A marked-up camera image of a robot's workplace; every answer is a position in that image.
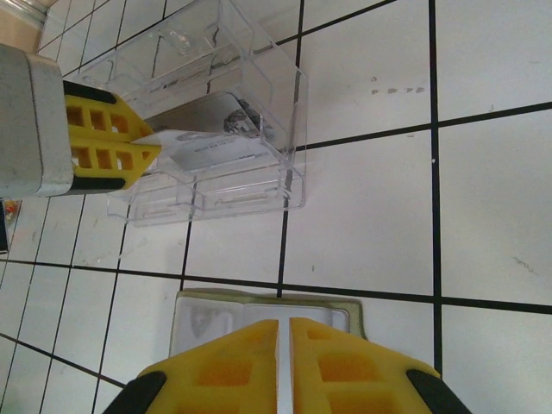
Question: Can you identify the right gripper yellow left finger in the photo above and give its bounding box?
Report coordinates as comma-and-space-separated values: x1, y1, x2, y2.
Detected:
103, 317, 281, 414

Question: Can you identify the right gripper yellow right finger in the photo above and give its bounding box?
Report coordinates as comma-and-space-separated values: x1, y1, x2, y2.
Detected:
289, 317, 469, 414

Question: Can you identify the silver VIP credit card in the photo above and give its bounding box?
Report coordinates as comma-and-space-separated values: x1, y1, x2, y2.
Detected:
129, 129, 271, 174
179, 301, 245, 359
144, 92, 277, 146

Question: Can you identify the clear acrylic card stand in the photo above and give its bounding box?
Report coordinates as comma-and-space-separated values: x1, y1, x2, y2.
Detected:
79, 0, 311, 228

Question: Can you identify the orange red snack bag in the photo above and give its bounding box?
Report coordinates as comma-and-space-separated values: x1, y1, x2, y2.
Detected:
0, 197, 22, 228

